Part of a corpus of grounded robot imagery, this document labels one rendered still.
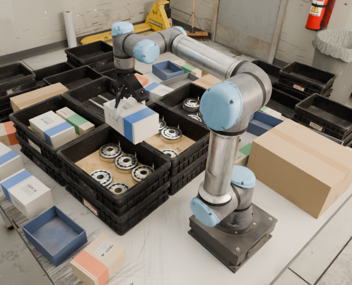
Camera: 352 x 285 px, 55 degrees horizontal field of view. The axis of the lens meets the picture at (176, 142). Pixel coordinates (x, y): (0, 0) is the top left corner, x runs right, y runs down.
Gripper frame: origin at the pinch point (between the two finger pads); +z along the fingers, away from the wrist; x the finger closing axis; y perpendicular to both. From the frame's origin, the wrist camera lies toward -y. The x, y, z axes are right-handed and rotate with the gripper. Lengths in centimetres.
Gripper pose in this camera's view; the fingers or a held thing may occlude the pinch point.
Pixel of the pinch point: (131, 114)
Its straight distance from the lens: 136.0
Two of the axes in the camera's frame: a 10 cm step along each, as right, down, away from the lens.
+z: -0.3, 7.9, 6.1
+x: -7.3, 4.0, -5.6
